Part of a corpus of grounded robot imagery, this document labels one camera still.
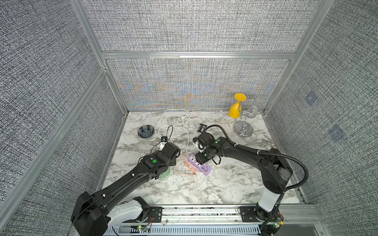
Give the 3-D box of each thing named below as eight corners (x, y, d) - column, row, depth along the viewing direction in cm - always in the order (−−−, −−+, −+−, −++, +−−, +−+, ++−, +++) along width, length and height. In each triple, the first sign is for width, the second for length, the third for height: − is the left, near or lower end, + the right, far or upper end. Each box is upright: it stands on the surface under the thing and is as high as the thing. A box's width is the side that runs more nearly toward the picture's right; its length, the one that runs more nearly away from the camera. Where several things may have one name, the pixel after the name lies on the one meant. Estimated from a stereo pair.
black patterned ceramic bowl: (138, 139, 105) (136, 135, 101) (141, 129, 111) (139, 125, 106) (153, 139, 105) (151, 135, 101) (155, 129, 111) (153, 125, 106)
